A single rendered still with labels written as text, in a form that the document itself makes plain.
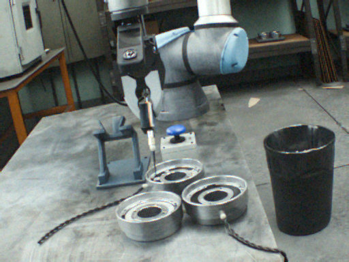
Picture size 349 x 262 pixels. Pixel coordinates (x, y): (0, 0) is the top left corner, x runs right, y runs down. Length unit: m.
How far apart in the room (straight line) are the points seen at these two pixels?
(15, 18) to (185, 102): 1.88
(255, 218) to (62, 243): 0.32
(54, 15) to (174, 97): 3.45
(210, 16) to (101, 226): 0.63
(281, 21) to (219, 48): 3.72
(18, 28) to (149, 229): 2.37
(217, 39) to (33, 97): 4.02
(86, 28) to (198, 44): 3.42
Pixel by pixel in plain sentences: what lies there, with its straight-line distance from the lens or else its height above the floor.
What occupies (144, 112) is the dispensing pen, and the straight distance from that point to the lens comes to 0.90.
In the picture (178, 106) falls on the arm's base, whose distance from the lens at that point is 1.28.
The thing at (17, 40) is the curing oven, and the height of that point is 1.02.
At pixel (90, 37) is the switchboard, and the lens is 4.60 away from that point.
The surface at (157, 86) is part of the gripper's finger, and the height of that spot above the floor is 0.98.
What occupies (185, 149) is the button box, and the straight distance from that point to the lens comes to 0.97.
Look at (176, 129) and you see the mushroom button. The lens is 0.98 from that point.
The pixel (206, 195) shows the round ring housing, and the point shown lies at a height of 0.83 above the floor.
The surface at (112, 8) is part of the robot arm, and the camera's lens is 0.89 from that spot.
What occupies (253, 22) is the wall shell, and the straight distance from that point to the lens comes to 4.83.
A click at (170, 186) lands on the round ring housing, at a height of 0.83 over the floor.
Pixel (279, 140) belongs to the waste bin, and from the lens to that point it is 2.20.
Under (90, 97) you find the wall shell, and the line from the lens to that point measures 4.95.
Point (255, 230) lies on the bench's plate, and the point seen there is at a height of 0.80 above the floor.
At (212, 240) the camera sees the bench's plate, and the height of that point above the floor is 0.80.
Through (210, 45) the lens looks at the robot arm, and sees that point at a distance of 1.20.
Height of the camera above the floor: 1.18
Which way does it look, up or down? 18 degrees down
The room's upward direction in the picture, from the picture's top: 11 degrees counter-clockwise
